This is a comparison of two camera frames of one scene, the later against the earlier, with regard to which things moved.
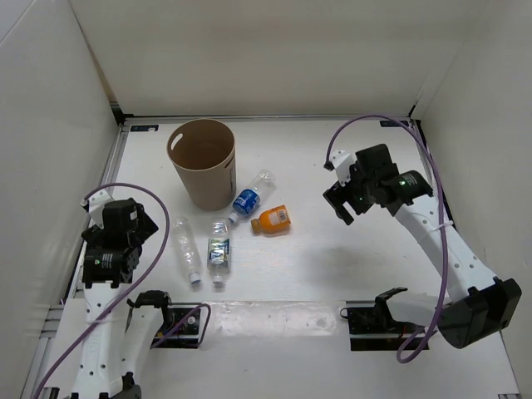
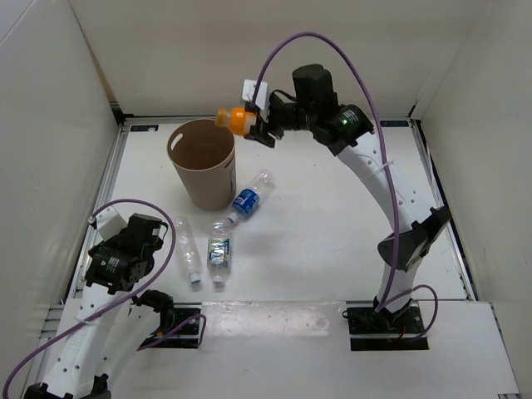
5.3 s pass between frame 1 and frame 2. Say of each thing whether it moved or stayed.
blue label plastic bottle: stayed
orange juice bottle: moved
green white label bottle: stayed
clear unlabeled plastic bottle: stayed
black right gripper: moved
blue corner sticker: stayed
